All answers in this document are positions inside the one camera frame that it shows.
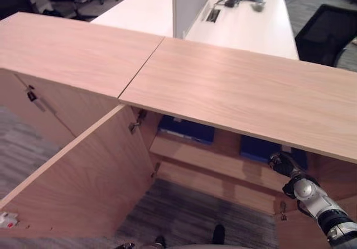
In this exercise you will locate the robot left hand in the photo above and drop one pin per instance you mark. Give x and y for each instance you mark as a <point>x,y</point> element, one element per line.
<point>126,245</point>

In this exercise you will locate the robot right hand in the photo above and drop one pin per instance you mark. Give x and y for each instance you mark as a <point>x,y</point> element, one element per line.
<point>285,163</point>

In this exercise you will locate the plain blue folder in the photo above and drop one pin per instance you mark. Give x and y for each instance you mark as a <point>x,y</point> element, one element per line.
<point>256,148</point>

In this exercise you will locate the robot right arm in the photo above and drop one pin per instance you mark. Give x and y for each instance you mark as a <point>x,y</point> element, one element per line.
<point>320,207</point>

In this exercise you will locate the small wooden cabinet door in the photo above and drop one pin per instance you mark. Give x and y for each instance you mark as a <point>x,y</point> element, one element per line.
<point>301,232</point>

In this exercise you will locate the large wooden cabinet door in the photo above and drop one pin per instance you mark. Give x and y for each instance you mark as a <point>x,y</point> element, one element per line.
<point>83,176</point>

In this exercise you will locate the wooden cabinet shelf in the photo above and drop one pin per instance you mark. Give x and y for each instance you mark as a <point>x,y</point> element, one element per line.
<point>200,159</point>

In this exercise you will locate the light wooden office cabinet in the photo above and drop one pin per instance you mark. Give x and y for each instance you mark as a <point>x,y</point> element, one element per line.
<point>240,87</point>

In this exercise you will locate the blue folder with white edge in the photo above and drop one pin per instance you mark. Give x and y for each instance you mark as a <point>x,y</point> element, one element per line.
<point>185,130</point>

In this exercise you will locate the black mesh office chair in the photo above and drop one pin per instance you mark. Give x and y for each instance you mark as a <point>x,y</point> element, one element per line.
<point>323,34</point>

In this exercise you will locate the white office desk with grommet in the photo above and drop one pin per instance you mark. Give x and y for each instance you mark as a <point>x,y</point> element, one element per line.
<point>251,28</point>

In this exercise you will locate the light wooden neighbouring cabinet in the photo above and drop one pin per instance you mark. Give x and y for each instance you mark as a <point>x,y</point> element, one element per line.
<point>72,53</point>

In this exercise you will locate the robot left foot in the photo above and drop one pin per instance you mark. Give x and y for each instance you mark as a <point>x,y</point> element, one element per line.
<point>160,242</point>

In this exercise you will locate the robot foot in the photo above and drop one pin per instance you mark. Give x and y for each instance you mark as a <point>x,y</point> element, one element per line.
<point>219,233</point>
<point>160,242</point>

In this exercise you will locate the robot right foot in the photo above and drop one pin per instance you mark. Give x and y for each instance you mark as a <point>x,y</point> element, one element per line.
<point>219,233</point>

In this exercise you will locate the white red door lock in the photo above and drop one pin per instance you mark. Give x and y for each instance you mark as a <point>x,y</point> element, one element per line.
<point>8,219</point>

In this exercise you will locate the grey computer mouse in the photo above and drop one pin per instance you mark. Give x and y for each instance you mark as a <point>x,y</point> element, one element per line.
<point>257,7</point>

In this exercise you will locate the black and metal door hinge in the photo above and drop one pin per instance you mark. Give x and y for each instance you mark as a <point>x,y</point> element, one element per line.
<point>31,92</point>

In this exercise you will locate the white desk divider panel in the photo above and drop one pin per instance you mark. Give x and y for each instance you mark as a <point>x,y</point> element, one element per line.
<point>189,6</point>

